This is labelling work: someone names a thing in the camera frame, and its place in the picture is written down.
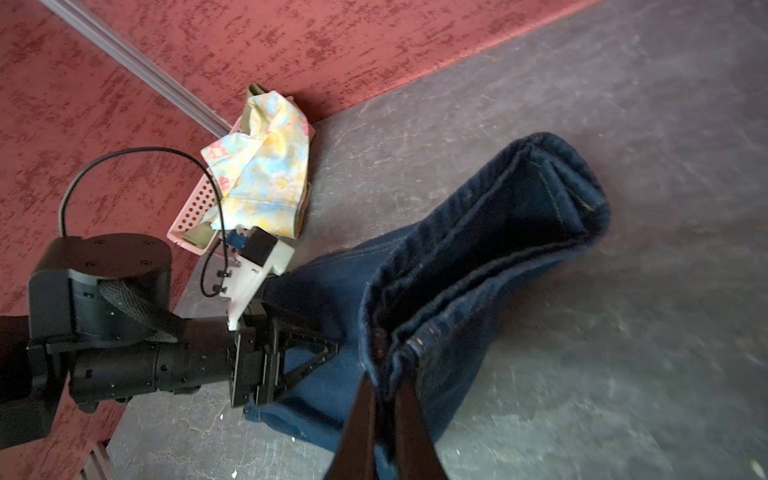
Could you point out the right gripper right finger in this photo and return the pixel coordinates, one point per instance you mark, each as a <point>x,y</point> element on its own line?
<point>416,458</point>

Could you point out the blue denim skirt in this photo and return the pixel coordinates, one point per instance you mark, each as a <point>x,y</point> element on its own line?
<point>423,301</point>

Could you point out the olive green garment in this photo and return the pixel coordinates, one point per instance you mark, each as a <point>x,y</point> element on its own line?
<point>254,89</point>

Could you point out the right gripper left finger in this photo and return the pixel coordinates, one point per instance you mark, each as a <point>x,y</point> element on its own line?
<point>355,455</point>

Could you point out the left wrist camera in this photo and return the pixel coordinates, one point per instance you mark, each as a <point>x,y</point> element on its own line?
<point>256,254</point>

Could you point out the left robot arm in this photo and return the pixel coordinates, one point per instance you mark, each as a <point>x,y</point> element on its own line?
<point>99,328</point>

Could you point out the left aluminium corner post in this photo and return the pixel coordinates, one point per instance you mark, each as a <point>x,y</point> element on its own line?
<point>90,26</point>

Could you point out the pastel floral skirt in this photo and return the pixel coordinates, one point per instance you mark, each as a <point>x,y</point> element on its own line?
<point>262,169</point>

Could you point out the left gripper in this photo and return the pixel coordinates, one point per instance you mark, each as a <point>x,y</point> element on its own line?
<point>273,357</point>

